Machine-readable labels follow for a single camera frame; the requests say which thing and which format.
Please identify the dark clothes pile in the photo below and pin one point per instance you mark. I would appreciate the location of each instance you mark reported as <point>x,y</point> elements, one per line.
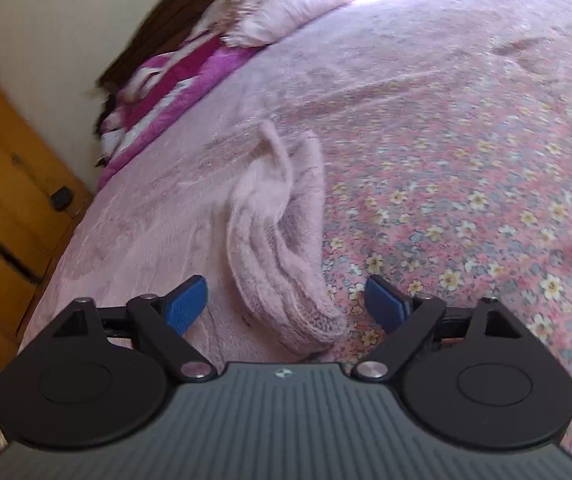
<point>103,112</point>

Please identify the dark wooden headboard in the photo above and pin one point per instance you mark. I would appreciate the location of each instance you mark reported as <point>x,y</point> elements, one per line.
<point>166,15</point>

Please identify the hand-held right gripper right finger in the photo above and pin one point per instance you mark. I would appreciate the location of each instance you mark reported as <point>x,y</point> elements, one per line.
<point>385,305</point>

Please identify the magenta and white blanket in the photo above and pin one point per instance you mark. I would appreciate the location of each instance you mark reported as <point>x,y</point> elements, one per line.
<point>176,80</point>

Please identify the wooden wardrobe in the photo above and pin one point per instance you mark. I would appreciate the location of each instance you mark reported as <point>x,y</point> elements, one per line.
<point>11,185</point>

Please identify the pink floral bedspread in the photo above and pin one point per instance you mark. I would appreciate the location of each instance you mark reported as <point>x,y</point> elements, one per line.
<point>440,110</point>

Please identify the pink knit sweater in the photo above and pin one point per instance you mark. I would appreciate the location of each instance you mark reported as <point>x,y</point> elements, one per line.
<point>276,240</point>

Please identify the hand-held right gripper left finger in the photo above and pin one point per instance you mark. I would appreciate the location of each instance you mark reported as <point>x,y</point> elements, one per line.
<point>186,305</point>

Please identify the pink checked pillow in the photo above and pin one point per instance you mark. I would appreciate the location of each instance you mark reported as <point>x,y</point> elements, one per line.
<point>291,5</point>

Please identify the small black handbag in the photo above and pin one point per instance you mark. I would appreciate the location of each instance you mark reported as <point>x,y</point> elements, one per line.
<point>61,198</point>

